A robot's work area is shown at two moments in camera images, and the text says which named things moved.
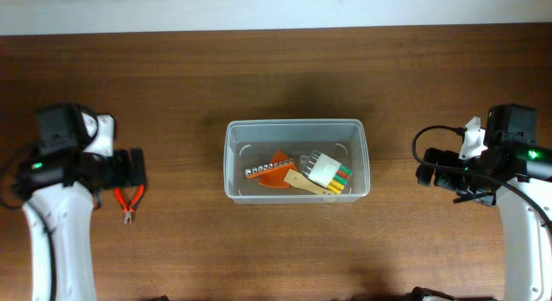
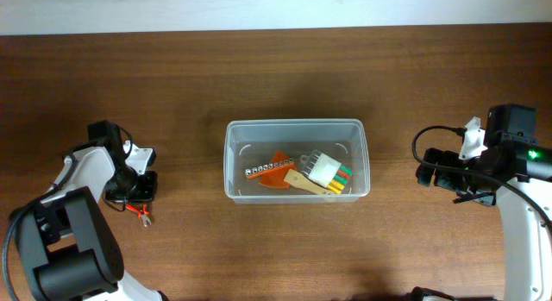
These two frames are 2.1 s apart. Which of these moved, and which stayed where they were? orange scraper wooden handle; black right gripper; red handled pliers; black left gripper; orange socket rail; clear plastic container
Moved: red handled pliers; black left gripper
Stayed: orange socket rail; orange scraper wooden handle; black right gripper; clear plastic container
